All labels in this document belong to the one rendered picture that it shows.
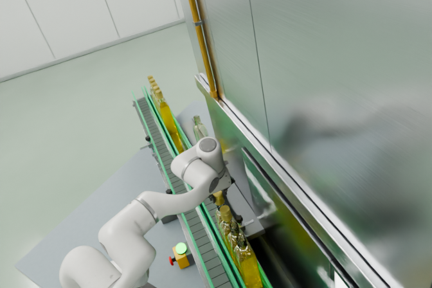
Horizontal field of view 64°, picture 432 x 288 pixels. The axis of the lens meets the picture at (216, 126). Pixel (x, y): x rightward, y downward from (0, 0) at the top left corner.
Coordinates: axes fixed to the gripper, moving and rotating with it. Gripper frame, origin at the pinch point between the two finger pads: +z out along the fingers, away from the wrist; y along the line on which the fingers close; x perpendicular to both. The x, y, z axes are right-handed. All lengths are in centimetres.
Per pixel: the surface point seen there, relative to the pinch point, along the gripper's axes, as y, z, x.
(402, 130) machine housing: -17, -70, 40
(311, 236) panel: -13.3, -24.1, 33.4
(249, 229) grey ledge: -9.2, 29.4, 3.6
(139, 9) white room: -38, 216, -530
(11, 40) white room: 182, 202, -526
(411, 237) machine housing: -17, -54, 49
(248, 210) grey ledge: -12.9, 31.8, -5.1
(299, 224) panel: -13.0, -22.2, 28.9
